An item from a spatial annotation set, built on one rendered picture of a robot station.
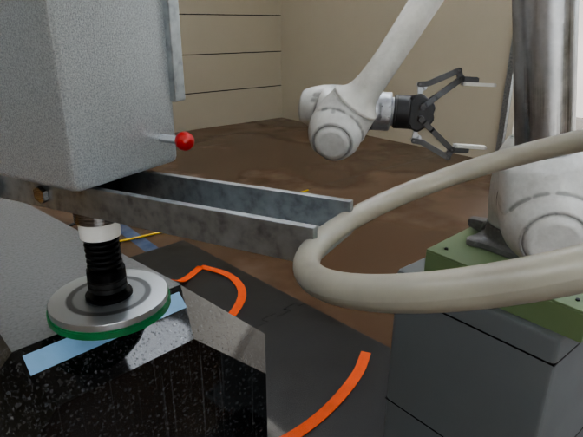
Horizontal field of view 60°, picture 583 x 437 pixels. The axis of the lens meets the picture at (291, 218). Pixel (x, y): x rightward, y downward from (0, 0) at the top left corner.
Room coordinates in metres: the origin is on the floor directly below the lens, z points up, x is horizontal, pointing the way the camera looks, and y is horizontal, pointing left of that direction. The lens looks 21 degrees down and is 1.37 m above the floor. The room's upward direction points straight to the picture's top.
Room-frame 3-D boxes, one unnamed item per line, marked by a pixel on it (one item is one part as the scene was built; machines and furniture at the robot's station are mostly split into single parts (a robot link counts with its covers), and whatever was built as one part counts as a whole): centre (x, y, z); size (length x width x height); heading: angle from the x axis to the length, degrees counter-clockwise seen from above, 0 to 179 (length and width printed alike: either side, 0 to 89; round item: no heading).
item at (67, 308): (0.83, 0.34, 0.89); 0.21 x 0.21 x 0.01
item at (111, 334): (0.83, 0.34, 0.89); 0.22 x 0.22 x 0.04
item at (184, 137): (0.83, 0.19, 1.19); 0.08 x 0.03 x 0.03; 61
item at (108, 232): (0.83, 0.34, 1.04); 0.07 x 0.07 x 0.04
